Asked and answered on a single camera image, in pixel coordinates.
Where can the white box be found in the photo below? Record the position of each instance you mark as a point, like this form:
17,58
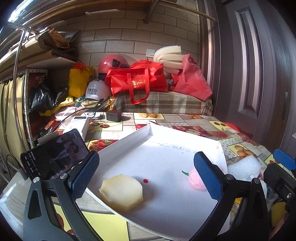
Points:
76,126

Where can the red plastic bag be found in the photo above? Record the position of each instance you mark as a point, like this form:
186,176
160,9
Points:
231,127

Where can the rolled white foam sheet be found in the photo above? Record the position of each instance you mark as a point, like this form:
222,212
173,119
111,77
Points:
166,55

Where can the white wall socket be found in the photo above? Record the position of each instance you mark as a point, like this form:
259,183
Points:
150,52

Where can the white foam piece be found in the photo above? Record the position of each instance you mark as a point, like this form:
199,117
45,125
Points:
242,166

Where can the brown cardboard pieces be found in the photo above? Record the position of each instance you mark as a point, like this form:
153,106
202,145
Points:
55,44

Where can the yellow shopping bag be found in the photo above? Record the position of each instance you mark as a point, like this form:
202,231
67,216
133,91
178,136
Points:
78,81

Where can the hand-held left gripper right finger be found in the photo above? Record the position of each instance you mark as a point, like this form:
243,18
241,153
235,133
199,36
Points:
205,176

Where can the red helmet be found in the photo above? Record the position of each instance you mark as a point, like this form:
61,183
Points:
107,63

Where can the brown door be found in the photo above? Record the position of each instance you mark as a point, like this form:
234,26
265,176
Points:
254,58

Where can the pale yellow octagonal sponge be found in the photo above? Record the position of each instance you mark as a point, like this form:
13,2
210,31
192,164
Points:
121,192

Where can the red tote bag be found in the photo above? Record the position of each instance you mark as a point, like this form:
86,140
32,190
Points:
138,78

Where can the black plastic bag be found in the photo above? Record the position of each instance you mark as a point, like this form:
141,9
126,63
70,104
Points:
44,95

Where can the red non-woven bag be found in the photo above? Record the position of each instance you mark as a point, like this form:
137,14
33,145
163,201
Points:
192,78

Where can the pink plush peach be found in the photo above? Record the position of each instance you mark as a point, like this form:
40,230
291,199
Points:
194,179

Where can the yellow plastic sheet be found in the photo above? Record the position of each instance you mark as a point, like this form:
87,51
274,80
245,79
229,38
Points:
60,104

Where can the chrome metal pipe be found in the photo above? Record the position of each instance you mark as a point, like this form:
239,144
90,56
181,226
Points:
17,60

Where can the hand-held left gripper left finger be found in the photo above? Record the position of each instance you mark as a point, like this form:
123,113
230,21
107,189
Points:
84,176

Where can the bamboo pole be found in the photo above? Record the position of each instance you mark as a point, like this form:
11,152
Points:
198,12

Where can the black smartphone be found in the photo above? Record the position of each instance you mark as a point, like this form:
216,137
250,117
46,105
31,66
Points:
55,153

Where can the yellow curtain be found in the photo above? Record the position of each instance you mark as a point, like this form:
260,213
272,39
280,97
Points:
10,115

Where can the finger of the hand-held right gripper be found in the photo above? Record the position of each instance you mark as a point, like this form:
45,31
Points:
277,177
283,158

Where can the white helmet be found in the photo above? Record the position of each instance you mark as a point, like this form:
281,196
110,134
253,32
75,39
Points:
97,90

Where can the black charger block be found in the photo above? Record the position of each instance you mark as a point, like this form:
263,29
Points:
113,116

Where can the plaid covered box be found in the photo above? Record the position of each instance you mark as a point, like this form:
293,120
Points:
166,103

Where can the white cardboard tray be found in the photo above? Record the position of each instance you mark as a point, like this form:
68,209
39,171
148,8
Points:
166,162

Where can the wooden bracket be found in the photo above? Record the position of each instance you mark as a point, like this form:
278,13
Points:
149,11

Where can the black door bolt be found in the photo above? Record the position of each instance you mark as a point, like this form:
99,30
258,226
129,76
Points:
286,104

